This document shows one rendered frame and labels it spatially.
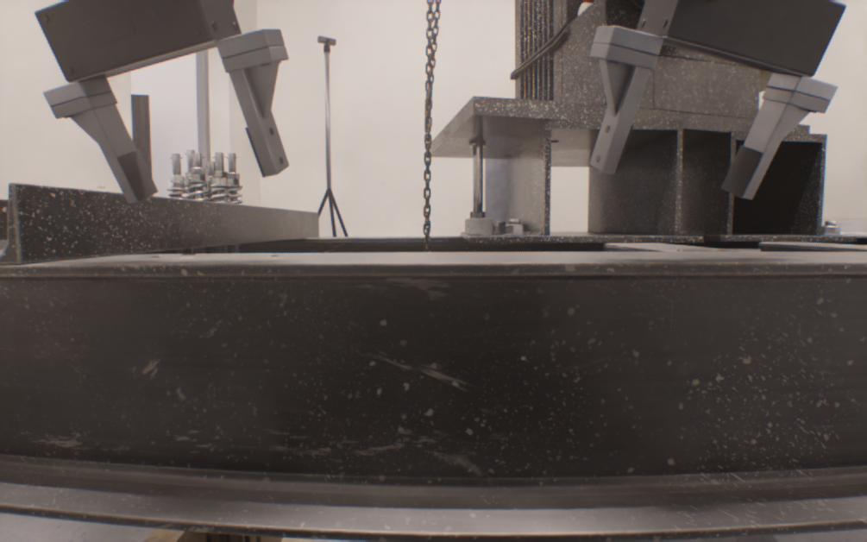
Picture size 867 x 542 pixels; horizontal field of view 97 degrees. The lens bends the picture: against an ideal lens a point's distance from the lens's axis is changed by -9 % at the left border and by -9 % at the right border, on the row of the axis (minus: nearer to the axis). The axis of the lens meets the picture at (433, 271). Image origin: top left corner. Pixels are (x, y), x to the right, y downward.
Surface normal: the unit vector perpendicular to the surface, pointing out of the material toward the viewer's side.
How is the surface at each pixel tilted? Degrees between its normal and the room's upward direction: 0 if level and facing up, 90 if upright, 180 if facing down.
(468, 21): 90
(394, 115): 90
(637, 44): 113
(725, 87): 90
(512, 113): 90
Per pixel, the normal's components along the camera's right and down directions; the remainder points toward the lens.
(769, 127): -0.98, -0.11
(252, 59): -0.07, 0.49
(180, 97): -0.04, 0.11
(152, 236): 1.00, 0.00
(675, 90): 0.18, 0.10
